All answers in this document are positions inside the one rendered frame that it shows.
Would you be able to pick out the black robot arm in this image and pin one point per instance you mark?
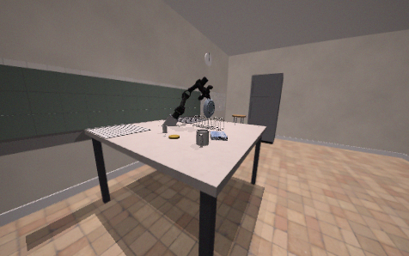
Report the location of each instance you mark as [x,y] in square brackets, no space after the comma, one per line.
[181,107]

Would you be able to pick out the dark grey tiled wall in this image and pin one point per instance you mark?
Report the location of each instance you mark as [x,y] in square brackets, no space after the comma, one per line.
[42,108]

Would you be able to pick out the grey ribbed draining mat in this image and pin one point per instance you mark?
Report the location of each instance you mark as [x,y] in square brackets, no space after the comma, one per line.
[116,130]

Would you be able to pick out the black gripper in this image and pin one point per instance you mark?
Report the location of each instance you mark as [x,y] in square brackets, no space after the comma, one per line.
[206,93]

